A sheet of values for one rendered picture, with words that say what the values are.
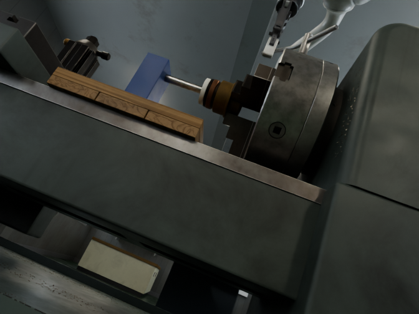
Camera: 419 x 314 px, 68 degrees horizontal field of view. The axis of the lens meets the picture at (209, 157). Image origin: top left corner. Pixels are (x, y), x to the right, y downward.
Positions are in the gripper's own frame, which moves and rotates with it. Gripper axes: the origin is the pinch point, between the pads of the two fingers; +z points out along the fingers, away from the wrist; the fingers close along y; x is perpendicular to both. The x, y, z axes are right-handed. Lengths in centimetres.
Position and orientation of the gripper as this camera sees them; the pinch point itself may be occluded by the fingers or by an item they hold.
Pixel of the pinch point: (270, 47)
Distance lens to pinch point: 101.6
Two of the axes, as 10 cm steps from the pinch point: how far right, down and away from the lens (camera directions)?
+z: -3.8, 8.6, -3.4
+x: 9.3, 3.5, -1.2
